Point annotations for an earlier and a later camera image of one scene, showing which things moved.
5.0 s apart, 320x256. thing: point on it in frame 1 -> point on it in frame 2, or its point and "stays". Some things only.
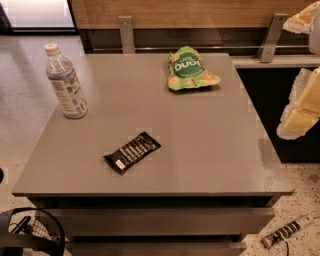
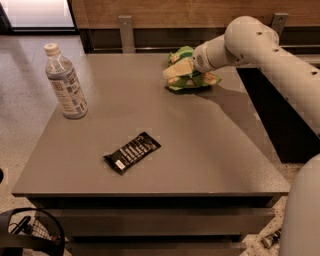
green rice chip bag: (186, 70) stays
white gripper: (315, 38) -> (201, 62)
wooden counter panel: (185, 14) stays
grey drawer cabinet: (212, 186) stays
